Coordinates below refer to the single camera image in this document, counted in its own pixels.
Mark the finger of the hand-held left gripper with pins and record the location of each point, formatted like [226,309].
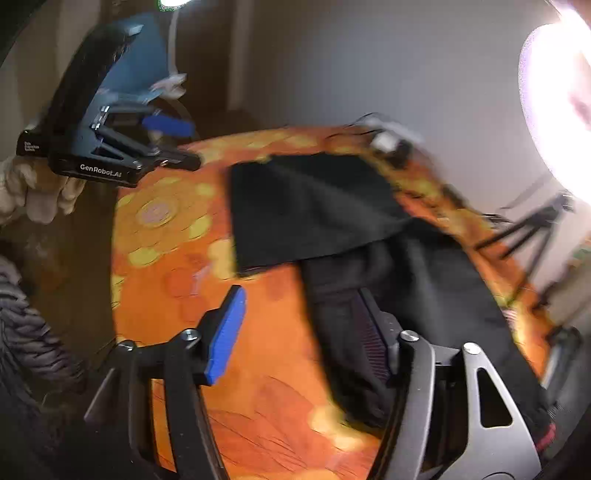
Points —
[168,125]
[171,160]

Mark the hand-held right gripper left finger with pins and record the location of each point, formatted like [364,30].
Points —
[226,341]

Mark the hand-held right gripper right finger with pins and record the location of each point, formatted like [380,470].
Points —
[376,341]

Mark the black pants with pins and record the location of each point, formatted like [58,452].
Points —
[314,207]

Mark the person's left hand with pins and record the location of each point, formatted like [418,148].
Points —
[32,194]

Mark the blue board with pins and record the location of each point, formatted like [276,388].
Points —
[138,64]

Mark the white gooseneck lamp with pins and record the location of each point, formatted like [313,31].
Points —
[174,41]

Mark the orange floral blanket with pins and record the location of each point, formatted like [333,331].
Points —
[184,258]

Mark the grey quilted jacket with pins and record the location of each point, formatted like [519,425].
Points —
[27,323]

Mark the black and white device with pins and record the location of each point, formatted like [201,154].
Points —
[385,141]

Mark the black tripod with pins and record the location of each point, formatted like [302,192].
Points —
[538,218]

